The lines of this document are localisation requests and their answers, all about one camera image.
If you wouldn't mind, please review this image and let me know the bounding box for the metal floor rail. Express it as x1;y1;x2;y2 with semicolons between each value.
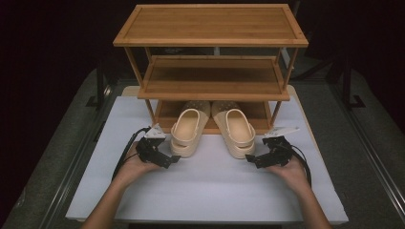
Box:
329;81;405;220
37;83;119;229

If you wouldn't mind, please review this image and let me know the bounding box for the person's left hand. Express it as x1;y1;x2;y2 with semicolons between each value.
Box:
116;141;160;189

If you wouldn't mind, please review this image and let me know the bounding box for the person's right hand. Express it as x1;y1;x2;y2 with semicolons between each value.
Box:
266;156;311;196

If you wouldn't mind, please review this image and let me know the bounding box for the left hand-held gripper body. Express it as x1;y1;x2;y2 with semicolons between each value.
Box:
136;122;172;170

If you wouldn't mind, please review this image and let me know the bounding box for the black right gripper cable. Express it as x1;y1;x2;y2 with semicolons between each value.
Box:
288;143;313;188

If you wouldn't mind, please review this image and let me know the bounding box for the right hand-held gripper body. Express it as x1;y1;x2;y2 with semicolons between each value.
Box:
253;126;301;170

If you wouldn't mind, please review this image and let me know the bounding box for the white table cover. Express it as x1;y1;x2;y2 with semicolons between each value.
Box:
65;94;350;225

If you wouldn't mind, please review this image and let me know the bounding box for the wooden three-tier shoe rack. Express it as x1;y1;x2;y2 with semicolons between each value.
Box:
113;3;309;135

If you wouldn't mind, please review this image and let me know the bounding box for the black metal stand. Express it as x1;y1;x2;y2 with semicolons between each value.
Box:
341;59;367;111
85;59;113;111

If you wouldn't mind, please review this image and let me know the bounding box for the cream rubber clog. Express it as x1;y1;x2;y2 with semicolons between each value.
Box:
211;100;257;160
169;100;211;158

